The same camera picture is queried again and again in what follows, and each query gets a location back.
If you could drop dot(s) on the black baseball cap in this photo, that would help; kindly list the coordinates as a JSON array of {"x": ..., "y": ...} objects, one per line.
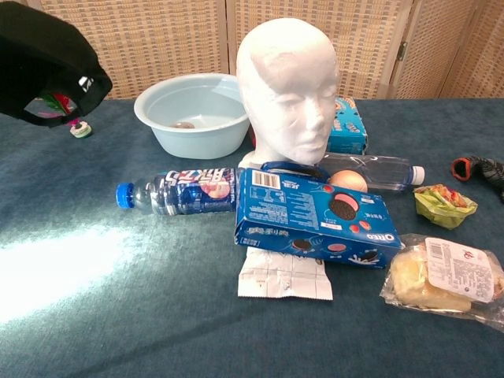
[{"x": 39, "y": 59}]

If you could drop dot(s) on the brown egg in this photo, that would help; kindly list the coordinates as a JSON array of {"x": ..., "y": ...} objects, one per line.
[{"x": 348, "y": 181}]

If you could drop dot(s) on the woven folding screen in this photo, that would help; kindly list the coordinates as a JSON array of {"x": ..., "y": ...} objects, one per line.
[{"x": 157, "y": 39}]

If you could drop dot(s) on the light blue plastic basin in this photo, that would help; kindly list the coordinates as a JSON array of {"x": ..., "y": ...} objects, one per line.
[{"x": 189, "y": 102}]

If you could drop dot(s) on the colourful feather shuttlecock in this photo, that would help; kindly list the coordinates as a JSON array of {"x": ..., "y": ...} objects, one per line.
[{"x": 81, "y": 130}]

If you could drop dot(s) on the white snack packet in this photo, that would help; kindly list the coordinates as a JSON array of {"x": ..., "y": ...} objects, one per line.
[{"x": 283, "y": 281}]

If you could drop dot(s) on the blue Oreo cookie box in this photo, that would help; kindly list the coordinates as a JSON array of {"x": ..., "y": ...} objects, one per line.
[{"x": 299, "y": 212}]

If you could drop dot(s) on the blue labelled drink bottle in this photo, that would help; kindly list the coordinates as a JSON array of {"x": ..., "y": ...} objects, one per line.
[{"x": 189, "y": 193}]

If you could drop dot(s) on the white foam mannequin head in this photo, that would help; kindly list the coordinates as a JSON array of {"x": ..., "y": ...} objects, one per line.
[{"x": 283, "y": 78}]

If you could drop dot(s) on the blue chip cookie box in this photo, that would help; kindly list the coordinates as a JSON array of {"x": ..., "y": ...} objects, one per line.
[{"x": 348, "y": 134}]

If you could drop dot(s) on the clear plastic water bottle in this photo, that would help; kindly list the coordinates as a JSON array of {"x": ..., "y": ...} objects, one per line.
[{"x": 382, "y": 171}]

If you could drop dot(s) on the grey knitted work glove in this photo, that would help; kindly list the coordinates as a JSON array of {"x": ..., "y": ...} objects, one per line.
[{"x": 484, "y": 169}]

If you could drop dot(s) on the blue table cloth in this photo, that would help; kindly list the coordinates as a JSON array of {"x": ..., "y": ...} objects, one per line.
[{"x": 118, "y": 334}]

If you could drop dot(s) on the metal scouring ball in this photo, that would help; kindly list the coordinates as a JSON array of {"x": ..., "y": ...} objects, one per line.
[{"x": 183, "y": 125}]

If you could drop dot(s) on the bread in clear bag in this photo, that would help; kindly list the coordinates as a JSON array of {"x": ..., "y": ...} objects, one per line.
[{"x": 413, "y": 279}]

